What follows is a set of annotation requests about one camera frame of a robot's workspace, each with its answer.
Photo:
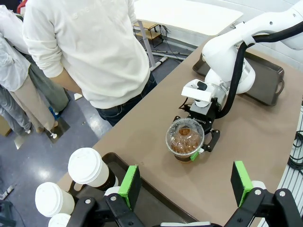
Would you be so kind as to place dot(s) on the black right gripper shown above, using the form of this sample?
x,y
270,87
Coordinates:
x,y
201,116

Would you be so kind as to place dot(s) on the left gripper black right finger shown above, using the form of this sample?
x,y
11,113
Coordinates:
x,y
239,182

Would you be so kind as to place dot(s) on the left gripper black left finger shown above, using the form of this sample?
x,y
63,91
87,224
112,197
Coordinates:
x,y
132,186

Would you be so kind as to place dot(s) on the clear dome-lid iced coffee cup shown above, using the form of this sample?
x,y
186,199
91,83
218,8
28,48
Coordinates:
x,y
184,139

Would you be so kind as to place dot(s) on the white paper cup black sleeve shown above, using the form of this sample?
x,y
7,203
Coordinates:
x,y
59,221
50,198
87,165

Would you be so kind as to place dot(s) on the person's right forearm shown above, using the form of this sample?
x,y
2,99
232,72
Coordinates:
x,y
67,81

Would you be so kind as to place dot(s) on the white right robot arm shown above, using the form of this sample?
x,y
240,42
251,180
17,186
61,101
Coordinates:
x,y
220,49

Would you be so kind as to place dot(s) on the dark grey serving tray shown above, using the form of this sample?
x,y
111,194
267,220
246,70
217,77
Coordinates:
x,y
265,80
156,205

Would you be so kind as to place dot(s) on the metal floor plate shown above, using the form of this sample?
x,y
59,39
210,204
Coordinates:
x,y
59,128

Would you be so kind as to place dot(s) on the small wooden shelf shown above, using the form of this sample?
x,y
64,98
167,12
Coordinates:
x,y
151,30

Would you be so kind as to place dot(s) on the white standing desk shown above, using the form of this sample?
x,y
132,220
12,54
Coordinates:
x,y
184,14

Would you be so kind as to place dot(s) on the bystander in olive trousers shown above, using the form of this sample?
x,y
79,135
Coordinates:
x,y
49,89

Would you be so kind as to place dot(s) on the person in white sweatshirt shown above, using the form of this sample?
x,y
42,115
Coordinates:
x,y
90,52

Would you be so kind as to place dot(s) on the brown cardboard box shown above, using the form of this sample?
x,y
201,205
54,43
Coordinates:
x,y
4,126

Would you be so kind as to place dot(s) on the bystander in beige trousers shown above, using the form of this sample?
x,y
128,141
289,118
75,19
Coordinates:
x,y
14,61

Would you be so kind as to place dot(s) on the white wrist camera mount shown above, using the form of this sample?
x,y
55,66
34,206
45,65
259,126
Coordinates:
x,y
196,93

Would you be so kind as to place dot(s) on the aluminium table frame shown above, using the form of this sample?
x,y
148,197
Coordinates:
x,y
288,179

